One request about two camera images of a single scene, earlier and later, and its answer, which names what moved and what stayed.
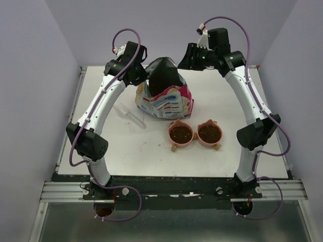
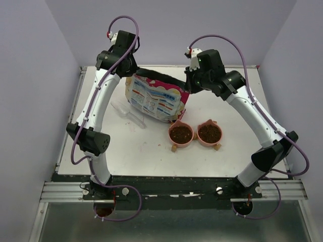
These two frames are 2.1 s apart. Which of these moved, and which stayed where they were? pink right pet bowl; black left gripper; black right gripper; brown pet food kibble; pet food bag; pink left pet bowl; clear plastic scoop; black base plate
Moved: black right gripper; black left gripper; pet food bag
Stayed: pink left pet bowl; brown pet food kibble; black base plate; clear plastic scoop; pink right pet bowl
